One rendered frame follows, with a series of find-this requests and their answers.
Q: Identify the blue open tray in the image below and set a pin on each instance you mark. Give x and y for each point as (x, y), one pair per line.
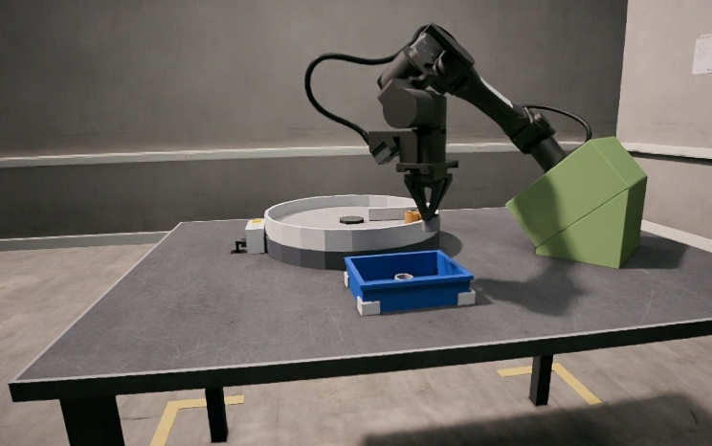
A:
(437, 280)

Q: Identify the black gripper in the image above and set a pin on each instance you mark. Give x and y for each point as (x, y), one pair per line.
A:
(432, 168)

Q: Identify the white round turntable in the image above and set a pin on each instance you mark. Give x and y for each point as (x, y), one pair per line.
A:
(320, 232)

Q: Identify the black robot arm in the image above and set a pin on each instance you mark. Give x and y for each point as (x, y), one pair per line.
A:
(417, 107)

